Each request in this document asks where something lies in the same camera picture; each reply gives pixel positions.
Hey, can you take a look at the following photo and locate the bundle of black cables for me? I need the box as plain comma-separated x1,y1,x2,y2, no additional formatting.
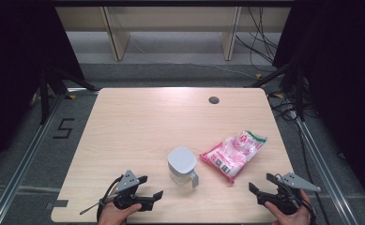
235,7,281,73

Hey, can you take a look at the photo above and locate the black wrist strap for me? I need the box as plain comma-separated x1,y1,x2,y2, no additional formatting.
79,201,110,217

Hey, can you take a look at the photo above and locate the light wooden shelf unit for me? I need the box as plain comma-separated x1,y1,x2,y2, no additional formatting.
55,6,292,62

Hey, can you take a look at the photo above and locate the person's right hand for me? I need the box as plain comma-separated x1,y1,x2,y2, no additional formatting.
264,188,312,225

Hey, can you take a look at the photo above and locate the aluminium floor rail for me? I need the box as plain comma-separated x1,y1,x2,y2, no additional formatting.
0,93,66,225
295,117,357,225

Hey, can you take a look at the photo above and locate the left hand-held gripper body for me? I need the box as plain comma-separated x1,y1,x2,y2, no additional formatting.
113,170,155,212

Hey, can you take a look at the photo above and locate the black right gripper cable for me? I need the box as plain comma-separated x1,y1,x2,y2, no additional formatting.
297,189,318,225

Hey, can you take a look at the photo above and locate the black metal stand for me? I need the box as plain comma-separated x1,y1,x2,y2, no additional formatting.
245,59,307,122
38,66,98,126

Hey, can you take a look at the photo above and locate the black curtain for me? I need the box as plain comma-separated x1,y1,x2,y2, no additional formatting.
272,0,365,215
0,0,86,177

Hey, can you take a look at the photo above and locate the person's left hand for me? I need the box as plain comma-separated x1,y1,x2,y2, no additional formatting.
98,199,143,225

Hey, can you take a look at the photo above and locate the clear jar with white lid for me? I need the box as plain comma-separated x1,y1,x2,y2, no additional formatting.
166,145,201,189

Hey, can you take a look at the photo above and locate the black tape strip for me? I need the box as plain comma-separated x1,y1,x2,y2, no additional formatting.
45,199,69,210

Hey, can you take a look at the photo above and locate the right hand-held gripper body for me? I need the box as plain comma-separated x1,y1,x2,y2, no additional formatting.
256,172,322,216

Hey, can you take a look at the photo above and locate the pink and white plastic bag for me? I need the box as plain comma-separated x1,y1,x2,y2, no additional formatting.
199,129,268,185

